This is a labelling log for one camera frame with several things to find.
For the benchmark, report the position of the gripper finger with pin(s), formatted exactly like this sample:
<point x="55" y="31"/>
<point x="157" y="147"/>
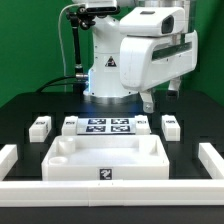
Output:
<point x="148" y="102"/>
<point x="173" y="88"/>

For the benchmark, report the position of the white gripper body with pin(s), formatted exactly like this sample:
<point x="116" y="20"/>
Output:
<point x="139" y="71"/>

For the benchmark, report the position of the white desk tabletop tray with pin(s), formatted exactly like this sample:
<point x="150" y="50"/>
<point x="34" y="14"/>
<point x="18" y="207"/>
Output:
<point x="105" y="157"/>

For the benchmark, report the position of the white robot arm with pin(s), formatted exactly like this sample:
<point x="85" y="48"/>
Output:
<point x="104" y="76"/>

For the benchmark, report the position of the fiducial marker sheet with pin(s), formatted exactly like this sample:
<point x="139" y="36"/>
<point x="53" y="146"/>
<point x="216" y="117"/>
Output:
<point x="105" y="126"/>

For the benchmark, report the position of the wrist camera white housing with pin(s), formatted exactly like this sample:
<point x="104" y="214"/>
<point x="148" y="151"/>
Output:
<point x="153" y="21"/>

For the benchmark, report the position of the overhead camera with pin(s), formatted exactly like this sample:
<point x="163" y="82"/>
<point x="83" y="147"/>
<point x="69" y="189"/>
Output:
<point x="99" y="7"/>

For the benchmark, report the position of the white U-shaped fence frame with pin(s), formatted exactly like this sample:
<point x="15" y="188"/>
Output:
<point x="103" y="193"/>

